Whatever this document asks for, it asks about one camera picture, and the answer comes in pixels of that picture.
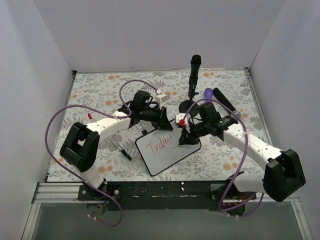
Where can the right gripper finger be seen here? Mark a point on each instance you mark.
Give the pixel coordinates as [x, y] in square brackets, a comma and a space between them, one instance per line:
[193, 140]
[184, 138]

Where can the black handheld microphone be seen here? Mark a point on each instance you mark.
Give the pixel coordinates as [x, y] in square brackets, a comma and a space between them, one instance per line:
[222, 99]

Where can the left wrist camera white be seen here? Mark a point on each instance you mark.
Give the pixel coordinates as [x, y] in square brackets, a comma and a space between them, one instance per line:
[160, 97]

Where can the small black-framed whiteboard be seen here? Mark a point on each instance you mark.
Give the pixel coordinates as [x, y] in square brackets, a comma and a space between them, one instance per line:
[156, 149]

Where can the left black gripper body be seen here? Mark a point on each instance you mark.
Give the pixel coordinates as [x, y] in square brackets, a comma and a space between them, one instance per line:
[161, 116]

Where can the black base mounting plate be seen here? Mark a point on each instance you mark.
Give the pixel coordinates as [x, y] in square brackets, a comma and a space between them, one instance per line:
[162, 195]

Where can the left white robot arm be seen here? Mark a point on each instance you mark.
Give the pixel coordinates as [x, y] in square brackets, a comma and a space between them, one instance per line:
[81, 144]

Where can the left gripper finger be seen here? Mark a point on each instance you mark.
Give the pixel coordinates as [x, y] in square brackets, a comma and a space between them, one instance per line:
[164, 124]
[164, 113]

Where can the black round microphone stand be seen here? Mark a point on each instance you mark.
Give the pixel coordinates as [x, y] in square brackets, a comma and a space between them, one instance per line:
[186, 104]

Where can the purple microphone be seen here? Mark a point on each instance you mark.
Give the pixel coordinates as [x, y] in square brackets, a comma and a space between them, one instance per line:
[208, 93]

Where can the black microphone on stand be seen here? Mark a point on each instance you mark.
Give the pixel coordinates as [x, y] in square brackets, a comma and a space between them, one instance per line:
[195, 64]

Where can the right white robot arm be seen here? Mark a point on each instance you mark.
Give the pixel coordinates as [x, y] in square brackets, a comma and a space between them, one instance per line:
[282, 170]

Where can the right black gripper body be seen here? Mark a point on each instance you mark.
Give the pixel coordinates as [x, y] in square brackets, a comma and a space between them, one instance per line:
[186, 132]

